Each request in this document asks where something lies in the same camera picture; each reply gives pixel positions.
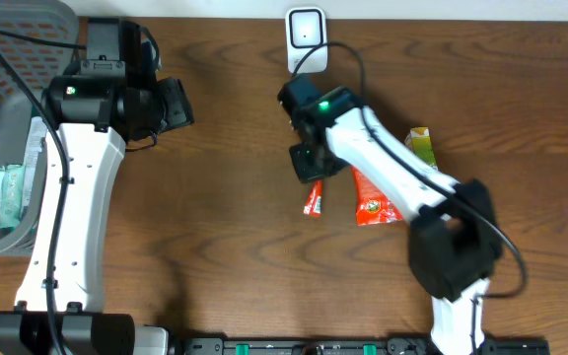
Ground white barcode scanner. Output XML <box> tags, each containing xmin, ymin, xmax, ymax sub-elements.
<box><xmin>285</xmin><ymin>7</ymin><xmax>328</xmax><ymax>73</ymax></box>

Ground yellow green juice carton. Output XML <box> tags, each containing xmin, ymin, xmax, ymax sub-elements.
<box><xmin>404</xmin><ymin>127</ymin><xmax>438</xmax><ymax>170</ymax></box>

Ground red snack bag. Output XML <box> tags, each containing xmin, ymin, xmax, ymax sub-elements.
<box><xmin>352</xmin><ymin>168</ymin><xmax>402</xmax><ymax>227</ymax></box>

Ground grey plastic shopping basket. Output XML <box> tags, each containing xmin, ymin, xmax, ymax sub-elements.
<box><xmin>0</xmin><ymin>0</ymin><xmax>79</xmax><ymax>255</ymax></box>

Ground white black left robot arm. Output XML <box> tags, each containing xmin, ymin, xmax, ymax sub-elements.
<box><xmin>0</xmin><ymin>75</ymin><xmax>194</xmax><ymax>354</ymax></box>

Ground small red Nescafe packet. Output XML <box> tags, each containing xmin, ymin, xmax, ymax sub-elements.
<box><xmin>303</xmin><ymin>180</ymin><xmax>322</xmax><ymax>217</ymax></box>

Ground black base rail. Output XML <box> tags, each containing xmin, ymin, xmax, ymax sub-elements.
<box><xmin>181</xmin><ymin>337</ymin><xmax>551</xmax><ymax>355</ymax></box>

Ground light green wet wipes pack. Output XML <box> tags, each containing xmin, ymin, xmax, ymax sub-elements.
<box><xmin>0</xmin><ymin>165</ymin><xmax>25</xmax><ymax>229</ymax></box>

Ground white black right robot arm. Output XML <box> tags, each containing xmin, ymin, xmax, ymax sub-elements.
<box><xmin>278</xmin><ymin>87</ymin><xmax>503</xmax><ymax>354</ymax></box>

